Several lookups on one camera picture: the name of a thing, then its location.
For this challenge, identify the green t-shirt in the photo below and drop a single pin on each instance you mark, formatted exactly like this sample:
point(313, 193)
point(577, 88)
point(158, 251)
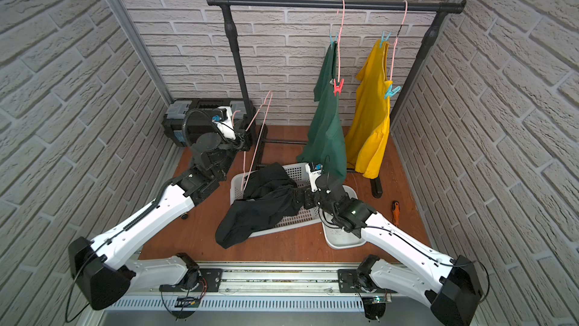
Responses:
point(326, 140)

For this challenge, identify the teal clothespin green shirt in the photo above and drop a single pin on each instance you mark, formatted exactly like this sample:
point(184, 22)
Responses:
point(333, 39)

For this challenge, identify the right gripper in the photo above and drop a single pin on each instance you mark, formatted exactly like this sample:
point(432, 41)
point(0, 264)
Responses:
point(307, 194)

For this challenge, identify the orange black screwdriver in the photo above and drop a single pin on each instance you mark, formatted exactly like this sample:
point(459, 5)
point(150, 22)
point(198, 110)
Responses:
point(395, 208)

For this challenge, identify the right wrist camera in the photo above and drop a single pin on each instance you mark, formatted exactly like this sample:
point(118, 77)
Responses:
point(314, 171)

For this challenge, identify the teal clothespin upper yellow shirt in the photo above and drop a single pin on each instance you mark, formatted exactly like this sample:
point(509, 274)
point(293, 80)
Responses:
point(384, 38)

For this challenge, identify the black toolbox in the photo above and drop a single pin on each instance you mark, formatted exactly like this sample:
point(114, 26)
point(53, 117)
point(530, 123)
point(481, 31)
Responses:
point(198, 124)

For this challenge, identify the black t-shirt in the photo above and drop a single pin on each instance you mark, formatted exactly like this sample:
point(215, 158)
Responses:
point(269, 196)

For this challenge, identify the yellow t-shirt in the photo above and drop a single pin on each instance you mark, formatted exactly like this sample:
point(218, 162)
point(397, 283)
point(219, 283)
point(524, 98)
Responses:
point(367, 137)

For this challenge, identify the pink hanger of black shirt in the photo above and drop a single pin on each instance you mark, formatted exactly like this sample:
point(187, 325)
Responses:
point(264, 108)

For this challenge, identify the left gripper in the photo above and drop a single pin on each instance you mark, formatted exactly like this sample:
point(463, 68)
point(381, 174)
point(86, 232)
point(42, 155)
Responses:
point(242, 134)

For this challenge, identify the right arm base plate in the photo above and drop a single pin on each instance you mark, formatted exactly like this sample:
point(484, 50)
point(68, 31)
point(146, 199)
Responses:
point(349, 283)

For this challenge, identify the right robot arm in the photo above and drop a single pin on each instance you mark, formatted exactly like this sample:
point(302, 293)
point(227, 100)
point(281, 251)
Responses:
point(449, 287)

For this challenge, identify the pink hanger of green shirt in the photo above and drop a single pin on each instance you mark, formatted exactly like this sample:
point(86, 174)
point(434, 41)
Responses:
point(338, 42)

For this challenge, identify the red clothespin green shirt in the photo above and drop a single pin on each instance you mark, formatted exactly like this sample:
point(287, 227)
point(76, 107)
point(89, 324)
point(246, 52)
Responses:
point(337, 86)

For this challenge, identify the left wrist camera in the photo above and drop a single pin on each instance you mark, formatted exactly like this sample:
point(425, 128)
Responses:
point(222, 118)

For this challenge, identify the white perforated laundry basket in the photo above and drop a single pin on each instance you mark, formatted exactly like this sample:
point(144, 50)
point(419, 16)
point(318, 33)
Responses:
point(305, 217)

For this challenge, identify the pink hanger of yellow shirt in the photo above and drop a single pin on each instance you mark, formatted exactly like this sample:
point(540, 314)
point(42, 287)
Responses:
point(394, 50)

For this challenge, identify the teal clothespin lower yellow shirt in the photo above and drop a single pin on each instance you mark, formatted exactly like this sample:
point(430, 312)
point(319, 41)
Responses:
point(392, 91)

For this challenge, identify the black clothes rack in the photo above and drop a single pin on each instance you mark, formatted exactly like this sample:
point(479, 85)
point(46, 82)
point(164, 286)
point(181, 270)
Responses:
point(441, 10)

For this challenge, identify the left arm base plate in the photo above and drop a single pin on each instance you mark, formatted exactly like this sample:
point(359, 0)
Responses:
point(205, 279)

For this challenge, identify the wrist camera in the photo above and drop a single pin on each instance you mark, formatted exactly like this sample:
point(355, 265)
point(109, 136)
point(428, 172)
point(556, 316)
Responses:
point(314, 171)
point(222, 118)

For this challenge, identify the teal clothespin yellow shirt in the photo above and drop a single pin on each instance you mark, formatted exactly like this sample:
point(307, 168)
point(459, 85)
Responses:
point(384, 38)
point(392, 91)

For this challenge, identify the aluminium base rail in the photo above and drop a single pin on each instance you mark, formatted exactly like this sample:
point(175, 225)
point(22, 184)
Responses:
point(264, 288)

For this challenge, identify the white plastic tray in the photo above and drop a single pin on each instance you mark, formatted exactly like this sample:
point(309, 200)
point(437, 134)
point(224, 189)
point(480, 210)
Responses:
point(337, 238)

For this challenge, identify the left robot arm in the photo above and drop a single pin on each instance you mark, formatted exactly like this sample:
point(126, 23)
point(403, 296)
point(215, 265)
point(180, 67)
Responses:
point(103, 268)

